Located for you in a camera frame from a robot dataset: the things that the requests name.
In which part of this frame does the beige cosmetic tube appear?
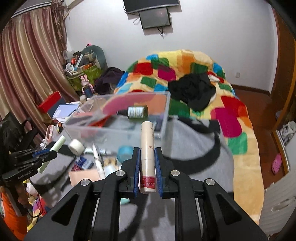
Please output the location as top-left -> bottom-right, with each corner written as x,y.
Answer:
140,121 -> 156,193

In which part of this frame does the black clothing on quilt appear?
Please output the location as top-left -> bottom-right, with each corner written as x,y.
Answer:
168,73 -> 216,112

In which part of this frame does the red box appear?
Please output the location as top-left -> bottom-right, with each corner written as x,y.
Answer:
38,91 -> 62,113

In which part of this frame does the dark green spray bottle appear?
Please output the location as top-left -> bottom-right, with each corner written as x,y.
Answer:
116,105 -> 149,119

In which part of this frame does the clear plastic storage box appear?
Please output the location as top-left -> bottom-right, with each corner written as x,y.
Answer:
63,92 -> 171,152

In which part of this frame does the grey neck pillow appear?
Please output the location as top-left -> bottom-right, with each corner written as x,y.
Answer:
82,45 -> 108,71

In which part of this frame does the striped pink curtain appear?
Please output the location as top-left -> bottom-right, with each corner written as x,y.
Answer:
1,1 -> 78,135

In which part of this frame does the white tube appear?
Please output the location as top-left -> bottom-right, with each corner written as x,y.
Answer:
92,144 -> 106,180

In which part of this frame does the pink slipper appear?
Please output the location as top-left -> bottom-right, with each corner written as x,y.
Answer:
271,153 -> 282,175

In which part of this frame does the blue card pack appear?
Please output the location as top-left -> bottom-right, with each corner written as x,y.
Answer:
75,156 -> 93,170

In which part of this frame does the green storage basket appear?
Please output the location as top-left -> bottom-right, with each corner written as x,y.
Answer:
66,65 -> 102,92

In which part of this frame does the dark purple clothing pile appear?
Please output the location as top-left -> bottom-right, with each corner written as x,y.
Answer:
94,67 -> 125,95

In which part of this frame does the white bandage tape roll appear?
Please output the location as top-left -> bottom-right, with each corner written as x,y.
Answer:
68,139 -> 85,156

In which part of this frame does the blue white book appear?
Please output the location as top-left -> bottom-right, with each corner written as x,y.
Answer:
52,104 -> 79,119

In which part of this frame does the teal tape roll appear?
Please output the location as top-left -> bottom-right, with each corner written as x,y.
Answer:
116,145 -> 133,163

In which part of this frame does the pink bunny toy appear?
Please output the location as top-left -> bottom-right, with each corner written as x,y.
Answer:
80,74 -> 90,88

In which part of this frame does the pale green tube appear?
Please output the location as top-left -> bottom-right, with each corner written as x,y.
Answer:
38,136 -> 66,173

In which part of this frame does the wall mounted monitor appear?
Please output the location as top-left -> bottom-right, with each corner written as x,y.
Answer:
123,0 -> 179,30

